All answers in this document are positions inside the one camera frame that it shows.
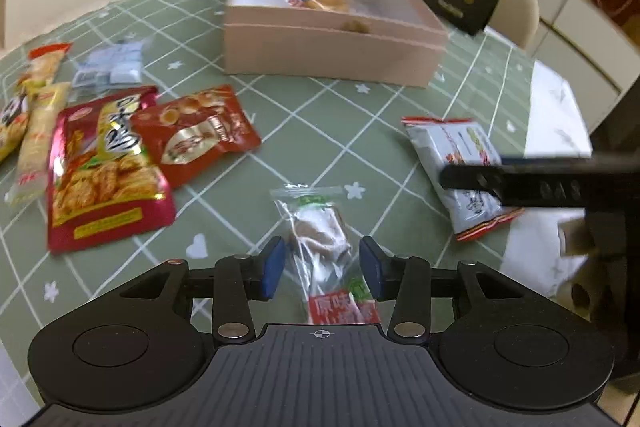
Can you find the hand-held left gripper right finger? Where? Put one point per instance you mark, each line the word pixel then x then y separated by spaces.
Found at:
pixel 371 269

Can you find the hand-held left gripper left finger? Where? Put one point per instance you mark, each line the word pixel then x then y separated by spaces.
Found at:
pixel 272 268

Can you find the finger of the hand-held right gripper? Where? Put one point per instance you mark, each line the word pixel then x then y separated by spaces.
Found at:
pixel 480 179

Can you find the white red-edged snack packet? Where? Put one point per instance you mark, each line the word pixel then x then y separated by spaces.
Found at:
pixel 450 147

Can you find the clear candy packet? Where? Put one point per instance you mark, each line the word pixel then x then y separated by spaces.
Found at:
pixel 320 232

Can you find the red egg-print snack packet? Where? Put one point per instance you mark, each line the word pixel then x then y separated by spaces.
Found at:
pixel 200 132

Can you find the large red chip bag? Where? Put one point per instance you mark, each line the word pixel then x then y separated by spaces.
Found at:
pixel 105 177

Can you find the pink cardboard box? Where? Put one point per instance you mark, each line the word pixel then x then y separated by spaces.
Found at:
pixel 325 52

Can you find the long pale yellow wafer packet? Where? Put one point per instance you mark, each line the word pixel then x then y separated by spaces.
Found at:
pixel 37 142

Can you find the yellow snack packet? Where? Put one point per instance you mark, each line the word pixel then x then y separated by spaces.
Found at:
pixel 11 127

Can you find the long red-topped snack packet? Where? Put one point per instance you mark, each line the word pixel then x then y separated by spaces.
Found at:
pixel 45 62

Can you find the green checked tablecloth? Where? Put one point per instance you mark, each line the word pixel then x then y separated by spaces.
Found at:
pixel 320 127

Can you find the white sideboard cabinet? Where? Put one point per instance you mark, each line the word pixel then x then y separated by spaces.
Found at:
pixel 575 22

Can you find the beige chair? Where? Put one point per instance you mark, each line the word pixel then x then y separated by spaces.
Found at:
pixel 520 12

